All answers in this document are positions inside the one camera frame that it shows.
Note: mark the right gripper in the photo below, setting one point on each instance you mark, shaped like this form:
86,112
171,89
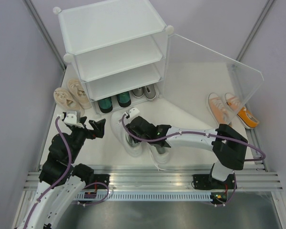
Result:
129,129

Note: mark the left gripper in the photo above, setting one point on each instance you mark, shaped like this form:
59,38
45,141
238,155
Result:
98,128

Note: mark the green loafer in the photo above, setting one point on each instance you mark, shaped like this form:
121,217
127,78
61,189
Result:
105,105
124,99

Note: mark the white sneaker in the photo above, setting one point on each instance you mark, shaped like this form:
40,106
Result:
132,148
159,156

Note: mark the grey canvas sneaker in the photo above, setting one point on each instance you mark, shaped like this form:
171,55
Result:
150,92
138,92

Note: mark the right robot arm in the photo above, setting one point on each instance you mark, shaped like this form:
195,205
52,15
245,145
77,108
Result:
227,144

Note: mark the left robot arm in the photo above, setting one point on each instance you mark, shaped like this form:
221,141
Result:
60,181

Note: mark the white plastic shoe cabinet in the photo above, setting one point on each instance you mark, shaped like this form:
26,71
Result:
115,46

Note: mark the translucent cabinet door panel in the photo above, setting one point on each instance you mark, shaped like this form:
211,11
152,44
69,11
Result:
193,72

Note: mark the beige sneaker right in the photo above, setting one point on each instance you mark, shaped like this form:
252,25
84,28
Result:
76,89

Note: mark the beige sneaker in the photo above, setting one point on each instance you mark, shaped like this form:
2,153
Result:
66,101
76,89

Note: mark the beige sneaker left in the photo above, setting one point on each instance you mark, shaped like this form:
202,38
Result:
66,101

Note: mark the orange canvas sneaker left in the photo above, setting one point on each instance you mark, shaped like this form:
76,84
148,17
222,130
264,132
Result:
218,110

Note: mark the orange canvas sneaker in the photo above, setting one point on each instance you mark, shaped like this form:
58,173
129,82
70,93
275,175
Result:
243,114
218,110

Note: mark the orange canvas sneaker right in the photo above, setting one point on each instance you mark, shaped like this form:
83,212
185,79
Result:
243,114

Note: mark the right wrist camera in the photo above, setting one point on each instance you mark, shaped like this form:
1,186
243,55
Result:
132,113

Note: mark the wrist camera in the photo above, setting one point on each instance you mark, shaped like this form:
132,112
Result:
71,118
132,113

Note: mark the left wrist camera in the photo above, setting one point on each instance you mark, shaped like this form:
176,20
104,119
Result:
71,118

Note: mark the aluminium frame rail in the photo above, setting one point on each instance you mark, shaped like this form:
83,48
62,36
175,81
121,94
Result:
183,180

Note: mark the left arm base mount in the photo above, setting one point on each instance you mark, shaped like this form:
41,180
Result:
98,182

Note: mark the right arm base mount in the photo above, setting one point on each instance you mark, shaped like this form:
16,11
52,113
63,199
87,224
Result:
205,182

